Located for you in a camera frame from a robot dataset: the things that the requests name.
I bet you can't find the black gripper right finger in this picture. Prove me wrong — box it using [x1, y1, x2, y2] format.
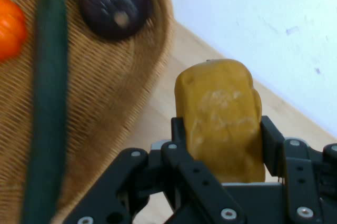
[259, 115, 337, 224]

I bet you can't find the woven wicker basket with handles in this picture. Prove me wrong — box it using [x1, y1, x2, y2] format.
[0, 0, 174, 224]

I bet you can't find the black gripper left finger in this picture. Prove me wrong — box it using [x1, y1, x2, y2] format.
[63, 116, 250, 224]

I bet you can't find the dark purple toy onion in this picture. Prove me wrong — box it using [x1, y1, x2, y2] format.
[78, 0, 154, 42]

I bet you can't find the long dark green cucumber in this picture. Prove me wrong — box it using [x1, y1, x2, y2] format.
[20, 0, 68, 224]

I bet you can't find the orange toy pumpkin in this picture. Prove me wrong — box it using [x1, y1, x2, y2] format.
[0, 0, 28, 63]

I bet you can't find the wooden cutting board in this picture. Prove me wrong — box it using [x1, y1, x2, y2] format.
[51, 22, 337, 224]

